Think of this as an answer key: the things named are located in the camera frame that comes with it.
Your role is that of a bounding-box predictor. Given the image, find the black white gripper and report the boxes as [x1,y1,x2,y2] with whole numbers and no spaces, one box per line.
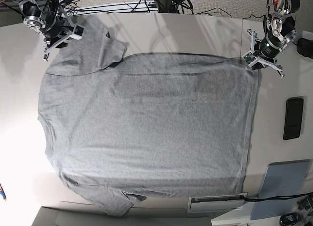
[41,8,77,62]
[247,29,290,78]

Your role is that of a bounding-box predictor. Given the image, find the grey T-shirt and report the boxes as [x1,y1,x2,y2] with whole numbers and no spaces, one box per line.
[38,16,259,217]

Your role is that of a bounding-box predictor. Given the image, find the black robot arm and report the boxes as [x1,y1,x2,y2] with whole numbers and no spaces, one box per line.
[10,0,84,61]
[242,0,300,77]

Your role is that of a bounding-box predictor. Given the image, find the black computer mouse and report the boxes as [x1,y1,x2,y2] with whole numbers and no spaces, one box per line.
[296,38,313,59]

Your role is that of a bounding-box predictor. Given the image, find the black smartphone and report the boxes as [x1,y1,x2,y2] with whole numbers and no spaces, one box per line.
[283,97,304,140]

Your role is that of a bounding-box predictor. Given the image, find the blue-grey tablet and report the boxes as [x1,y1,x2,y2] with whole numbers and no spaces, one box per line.
[250,159,311,221]

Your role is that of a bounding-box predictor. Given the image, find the blue orange pen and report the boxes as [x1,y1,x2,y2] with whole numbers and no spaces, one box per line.
[0,185,6,201]

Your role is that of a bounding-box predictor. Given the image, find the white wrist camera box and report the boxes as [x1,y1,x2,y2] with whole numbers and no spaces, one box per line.
[70,23,84,40]
[242,50,259,68]

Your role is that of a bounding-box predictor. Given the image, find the black power cable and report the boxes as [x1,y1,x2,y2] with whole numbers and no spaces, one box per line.
[241,193,313,203]

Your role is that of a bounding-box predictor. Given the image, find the white table cable box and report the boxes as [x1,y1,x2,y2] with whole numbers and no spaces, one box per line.
[187,193,247,214]

